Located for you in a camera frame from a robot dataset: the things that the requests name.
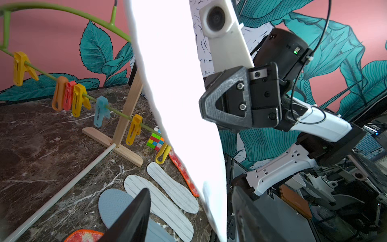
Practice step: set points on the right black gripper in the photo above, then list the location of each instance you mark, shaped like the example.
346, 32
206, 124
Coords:
228, 98

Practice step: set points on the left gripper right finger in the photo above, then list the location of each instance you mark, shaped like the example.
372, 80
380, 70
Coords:
251, 225

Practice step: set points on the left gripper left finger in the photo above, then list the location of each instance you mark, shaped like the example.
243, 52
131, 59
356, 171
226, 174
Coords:
132, 225

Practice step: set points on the grey bubbled foam insole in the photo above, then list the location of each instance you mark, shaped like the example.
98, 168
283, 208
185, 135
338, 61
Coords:
113, 202

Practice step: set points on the white striped fabric insole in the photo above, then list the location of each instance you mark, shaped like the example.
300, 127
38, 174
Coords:
161, 206

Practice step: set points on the white embossed foam insole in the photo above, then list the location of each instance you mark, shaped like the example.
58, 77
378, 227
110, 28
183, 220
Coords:
166, 56

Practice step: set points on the orange-edged felt insole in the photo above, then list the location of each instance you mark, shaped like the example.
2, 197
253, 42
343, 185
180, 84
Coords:
84, 235
179, 165

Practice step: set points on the green clothes hanger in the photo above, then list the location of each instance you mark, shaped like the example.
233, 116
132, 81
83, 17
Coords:
62, 41

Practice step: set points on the white thin insole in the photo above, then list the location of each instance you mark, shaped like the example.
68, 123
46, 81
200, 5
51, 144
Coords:
179, 194

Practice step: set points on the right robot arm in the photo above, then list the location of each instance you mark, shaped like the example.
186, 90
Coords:
324, 138

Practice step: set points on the yellow clothespin at hanger end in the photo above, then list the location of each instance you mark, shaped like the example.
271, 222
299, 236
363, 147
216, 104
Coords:
163, 153

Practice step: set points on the multicoloured puzzle cube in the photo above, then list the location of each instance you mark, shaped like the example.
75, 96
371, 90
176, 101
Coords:
155, 142

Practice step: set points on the light blue clothespin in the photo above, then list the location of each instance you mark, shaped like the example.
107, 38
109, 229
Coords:
101, 111

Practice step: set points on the orange clothespin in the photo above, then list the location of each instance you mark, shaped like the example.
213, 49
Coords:
60, 89

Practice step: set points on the red clothespin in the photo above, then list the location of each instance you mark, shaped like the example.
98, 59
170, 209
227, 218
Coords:
68, 97

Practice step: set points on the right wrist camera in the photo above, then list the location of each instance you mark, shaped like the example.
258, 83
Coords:
226, 42

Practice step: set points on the wooden hanger rack frame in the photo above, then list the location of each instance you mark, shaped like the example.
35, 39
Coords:
112, 144

